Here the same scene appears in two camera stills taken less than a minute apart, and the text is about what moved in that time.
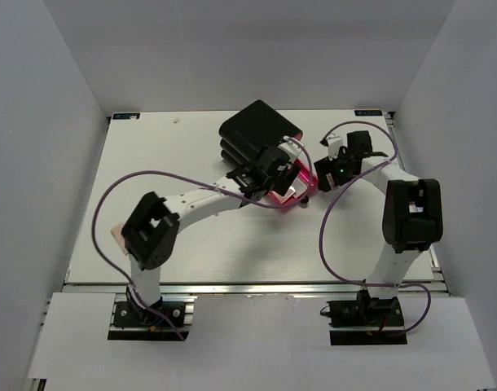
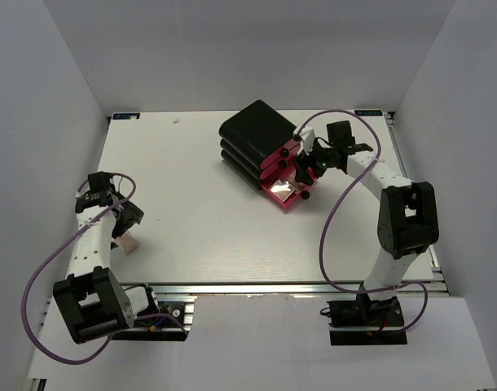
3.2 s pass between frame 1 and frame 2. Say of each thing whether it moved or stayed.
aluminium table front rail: stayed
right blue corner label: stayed
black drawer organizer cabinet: stayed
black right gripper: moved
